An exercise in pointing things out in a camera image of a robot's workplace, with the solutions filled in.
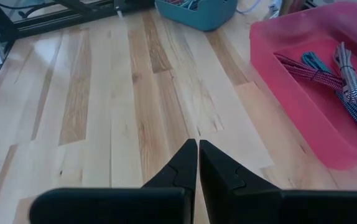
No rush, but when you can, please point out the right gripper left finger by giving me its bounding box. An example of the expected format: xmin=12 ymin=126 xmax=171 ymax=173
xmin=29 ymin=139 xmax=198 ymax=224

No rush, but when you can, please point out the light blue USB cable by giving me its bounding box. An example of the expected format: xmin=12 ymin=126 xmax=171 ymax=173
xmin=183 ymin=0 xmax=202 ymax=11

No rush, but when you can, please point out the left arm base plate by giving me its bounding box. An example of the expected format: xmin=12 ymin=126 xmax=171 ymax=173
xmin=113 ymin=0 xmax=156 ymax=14

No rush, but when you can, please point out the red braided USB cable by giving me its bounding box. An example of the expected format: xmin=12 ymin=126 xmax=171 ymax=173
xmin=274 ymin=53 xmax=357 ymax=106

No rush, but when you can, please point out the black white zigzag USB cable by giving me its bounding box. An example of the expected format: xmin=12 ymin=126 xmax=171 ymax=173
xmin=333 ymin=42 xmax=357 ymax=103

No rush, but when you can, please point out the pink plastic tray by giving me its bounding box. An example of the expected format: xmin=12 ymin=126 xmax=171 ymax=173
xmin=249 ymin=1 xmax=357 ymax=171

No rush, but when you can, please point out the teal plastic bin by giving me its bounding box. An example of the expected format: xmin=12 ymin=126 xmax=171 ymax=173
xmin=154 ymin=0 xmax=238 ymax=32

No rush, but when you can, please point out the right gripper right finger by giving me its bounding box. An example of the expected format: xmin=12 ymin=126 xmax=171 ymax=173
xmin=198 ymin=139 xmax=357 ymax=224

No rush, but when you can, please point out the white lamp power cord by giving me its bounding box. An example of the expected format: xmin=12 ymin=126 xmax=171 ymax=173
xmin=236 ymin=0 xmax=282 ymax=19

